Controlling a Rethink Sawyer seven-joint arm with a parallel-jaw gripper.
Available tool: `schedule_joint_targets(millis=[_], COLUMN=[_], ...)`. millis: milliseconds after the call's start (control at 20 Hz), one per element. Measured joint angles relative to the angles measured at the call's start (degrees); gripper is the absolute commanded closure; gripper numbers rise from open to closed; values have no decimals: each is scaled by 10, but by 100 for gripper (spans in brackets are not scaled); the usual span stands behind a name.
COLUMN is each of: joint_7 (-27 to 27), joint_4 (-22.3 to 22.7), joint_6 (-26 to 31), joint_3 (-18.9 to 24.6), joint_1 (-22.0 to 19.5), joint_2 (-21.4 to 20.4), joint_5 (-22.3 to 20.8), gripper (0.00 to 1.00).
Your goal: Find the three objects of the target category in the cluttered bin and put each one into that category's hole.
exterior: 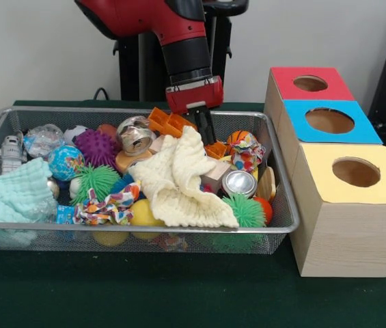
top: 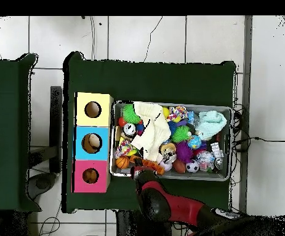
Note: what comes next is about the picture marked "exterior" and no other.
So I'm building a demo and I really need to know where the small soccer ball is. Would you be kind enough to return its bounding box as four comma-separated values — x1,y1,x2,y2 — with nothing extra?
63,125,88,143

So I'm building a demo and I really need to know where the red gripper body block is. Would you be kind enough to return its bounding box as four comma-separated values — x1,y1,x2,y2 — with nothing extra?
165,75,224,115

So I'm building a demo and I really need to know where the small globe ball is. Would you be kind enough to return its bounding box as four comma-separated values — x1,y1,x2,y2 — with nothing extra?
47,145,86,182

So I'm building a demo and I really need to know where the light blue cloth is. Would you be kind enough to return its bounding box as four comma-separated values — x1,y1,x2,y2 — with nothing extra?
0,156,59,223

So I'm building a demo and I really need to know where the silver drink can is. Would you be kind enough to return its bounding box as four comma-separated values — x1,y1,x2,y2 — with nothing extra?
220,169,258,198

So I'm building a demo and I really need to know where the purple bumpy ball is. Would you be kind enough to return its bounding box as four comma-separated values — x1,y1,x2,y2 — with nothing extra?
75,128,120,170

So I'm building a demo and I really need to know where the orange plastic block tray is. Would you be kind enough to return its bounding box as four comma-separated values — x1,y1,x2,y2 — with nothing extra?
147,107,228,160

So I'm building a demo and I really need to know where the wooden box with three holes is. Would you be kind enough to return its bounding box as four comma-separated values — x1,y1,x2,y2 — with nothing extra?
264,66,386,278

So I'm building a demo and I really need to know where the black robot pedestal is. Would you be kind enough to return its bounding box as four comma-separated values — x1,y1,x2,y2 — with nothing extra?
112,0,250,103

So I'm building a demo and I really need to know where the colourful patterned cloth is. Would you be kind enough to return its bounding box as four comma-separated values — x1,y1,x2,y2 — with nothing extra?
72,180,142,226

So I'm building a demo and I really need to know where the black cable loop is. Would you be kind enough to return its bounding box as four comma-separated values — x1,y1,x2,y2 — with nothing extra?
92,87,111,101

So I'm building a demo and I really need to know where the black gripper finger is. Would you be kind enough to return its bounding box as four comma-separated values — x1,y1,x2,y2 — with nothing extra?
193,111,211,144
201,107,217,144

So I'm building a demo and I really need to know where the yellow ball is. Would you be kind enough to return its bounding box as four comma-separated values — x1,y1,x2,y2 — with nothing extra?
129,199,166,227

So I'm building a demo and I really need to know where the cream knitted cloth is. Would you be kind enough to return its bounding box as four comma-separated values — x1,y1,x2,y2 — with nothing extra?
128,125,240,229

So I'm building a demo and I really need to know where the green spiky toy with eyes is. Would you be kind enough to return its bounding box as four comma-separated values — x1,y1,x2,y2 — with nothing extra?
69,163,122,206

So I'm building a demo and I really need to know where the clear mesh bin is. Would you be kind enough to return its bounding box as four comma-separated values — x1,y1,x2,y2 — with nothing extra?
0,106,301,254

